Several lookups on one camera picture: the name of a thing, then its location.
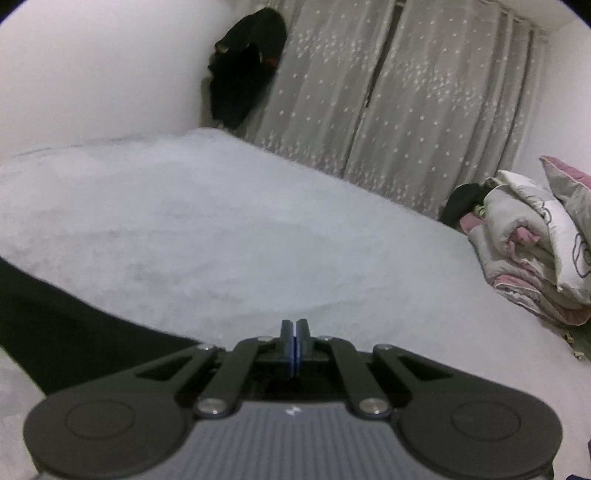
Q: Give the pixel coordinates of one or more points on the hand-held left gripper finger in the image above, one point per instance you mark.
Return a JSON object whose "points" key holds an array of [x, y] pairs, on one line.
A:
{"points": [[290, 355], [301, 355]]}

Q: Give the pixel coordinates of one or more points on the dark cloth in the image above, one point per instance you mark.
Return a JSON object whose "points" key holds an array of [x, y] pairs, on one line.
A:
{"points": [[461, 198]]}

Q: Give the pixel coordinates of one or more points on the black hanging garment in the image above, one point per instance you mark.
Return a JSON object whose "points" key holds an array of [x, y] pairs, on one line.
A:
{"points": [[244, 69]]}

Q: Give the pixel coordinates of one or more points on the pink grey pillow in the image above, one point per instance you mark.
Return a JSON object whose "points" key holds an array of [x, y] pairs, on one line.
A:
{"points": [[572, 180]]}

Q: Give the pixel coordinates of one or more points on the black cloth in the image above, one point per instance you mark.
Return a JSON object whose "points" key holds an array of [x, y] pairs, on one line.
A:
{"points": [[69, 332]]}

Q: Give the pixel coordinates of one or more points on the pink grey folded quilt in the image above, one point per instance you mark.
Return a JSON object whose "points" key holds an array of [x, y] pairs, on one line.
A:
{"points": [[517, 217]]}

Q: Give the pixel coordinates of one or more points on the grey dotted curtain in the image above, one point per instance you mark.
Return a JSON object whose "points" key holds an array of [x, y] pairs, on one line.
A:
{"points": [[323, 92]]}

